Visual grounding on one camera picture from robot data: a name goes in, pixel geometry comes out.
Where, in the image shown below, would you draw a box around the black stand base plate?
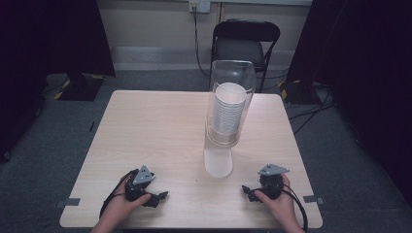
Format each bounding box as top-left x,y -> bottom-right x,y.
278,79 -> 321,106
53,73 -> 106,102

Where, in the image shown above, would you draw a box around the person's left hand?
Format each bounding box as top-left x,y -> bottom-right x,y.
100,174 -> 153,227

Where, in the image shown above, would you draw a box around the clear cup dispenser tube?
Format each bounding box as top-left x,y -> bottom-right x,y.
203,59 -> 258,179

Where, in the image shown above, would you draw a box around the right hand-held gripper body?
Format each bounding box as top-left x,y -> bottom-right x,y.
257,163 -> 291,201

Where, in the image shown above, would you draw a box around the stack of white paper cups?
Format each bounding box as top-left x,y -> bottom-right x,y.
212,82 -> 248,136

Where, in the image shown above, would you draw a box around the grey tape strip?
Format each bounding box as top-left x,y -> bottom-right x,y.
54,197 -> 82,209
302,194 -> 326,205

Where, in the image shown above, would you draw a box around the white wall outlet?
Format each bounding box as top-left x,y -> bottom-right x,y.
189,0 -> 212,15

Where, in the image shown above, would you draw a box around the black curtain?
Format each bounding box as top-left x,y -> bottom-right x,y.
286,0 -> 412,208
0,0 -> 117,163

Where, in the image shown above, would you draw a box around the black wall outlet cable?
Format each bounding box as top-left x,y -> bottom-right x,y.
192,11 -> 212,81

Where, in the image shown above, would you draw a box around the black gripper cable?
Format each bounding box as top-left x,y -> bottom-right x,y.
98,168 -> 139,218
280,184 -> 309,233

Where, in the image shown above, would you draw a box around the black floor cables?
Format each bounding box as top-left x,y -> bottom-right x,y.
287,84 -> 336,136

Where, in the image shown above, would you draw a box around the person's right hand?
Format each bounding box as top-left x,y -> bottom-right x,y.
254,173 -> 298,228

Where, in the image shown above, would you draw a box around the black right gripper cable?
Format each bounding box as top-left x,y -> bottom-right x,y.
280,184 -> 309,233

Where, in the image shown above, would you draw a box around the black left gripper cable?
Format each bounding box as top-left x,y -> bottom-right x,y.
98,168 -> 139,218

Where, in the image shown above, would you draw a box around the black folding chair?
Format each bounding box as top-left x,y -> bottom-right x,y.
209,18 -> 282,93

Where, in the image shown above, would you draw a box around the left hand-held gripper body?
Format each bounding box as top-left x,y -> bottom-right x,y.
124,165 -> 155,203

